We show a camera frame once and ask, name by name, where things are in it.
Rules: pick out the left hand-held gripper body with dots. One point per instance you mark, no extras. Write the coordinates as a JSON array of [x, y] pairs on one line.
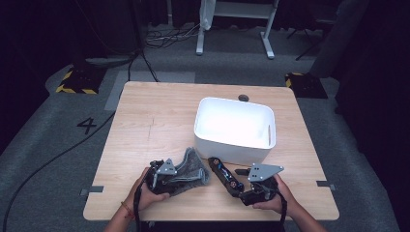
[[164, 169]]

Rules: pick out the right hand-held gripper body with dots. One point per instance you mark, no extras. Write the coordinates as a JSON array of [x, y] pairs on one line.
[[261, 172]]

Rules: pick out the grey fuzzy cloth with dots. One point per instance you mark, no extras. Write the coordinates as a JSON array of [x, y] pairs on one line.
[[193, 167]]

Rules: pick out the white plastic bin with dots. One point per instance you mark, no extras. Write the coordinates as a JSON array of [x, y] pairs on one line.
[[235, 129]]

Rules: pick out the person's left hand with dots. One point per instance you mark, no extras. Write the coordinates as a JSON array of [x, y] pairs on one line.
[[145, 198]]

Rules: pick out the person's right hand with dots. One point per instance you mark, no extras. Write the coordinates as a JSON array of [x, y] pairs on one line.
[[285, 199]]

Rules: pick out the grey tape strip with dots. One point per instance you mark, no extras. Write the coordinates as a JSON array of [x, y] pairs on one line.
[[325, 184], [93, 189]]

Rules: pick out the small dark round cap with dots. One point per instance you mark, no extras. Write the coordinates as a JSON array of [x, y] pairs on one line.
[[243, 97]]

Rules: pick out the black tripod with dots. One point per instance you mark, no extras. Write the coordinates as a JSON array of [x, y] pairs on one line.
[[309, 48]]

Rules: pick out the grey curtain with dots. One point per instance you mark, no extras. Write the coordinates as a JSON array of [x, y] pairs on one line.
[[341, 35]]

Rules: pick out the white hanging bag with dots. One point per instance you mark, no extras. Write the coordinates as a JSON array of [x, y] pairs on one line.
[[207, 13]]

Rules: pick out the black yellow striped base plate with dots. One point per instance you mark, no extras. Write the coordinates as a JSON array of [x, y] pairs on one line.
[[306, 86], [80, 80]]

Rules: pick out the white desk frame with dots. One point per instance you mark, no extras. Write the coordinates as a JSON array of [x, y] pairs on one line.
[[240, 9]]

